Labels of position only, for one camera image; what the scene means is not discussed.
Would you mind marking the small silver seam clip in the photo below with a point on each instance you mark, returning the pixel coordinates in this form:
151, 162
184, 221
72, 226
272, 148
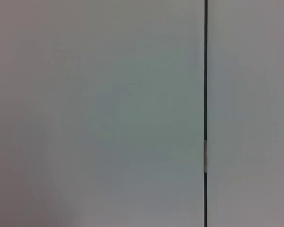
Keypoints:
205, 156

